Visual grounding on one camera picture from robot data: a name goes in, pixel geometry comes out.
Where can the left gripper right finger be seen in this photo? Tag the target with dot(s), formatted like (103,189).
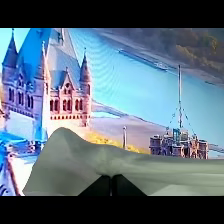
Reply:
(124,187)

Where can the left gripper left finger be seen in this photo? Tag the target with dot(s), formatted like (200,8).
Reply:
(100,187)

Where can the pale green garment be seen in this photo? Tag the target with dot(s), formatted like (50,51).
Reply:
(70,160)

